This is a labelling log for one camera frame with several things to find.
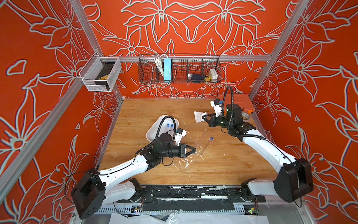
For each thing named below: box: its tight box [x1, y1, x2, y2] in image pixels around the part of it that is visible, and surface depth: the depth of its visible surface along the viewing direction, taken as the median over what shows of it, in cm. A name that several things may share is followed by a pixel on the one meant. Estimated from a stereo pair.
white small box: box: [209, 68, 218, 80], surface depth 94 cm
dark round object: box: [190, 73, 203, 84], surface depth 97 cm
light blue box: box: [163, 57, 173, 83], surface depth 92 cm
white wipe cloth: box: [193, 111, 208, 124], surface depth 83 cm
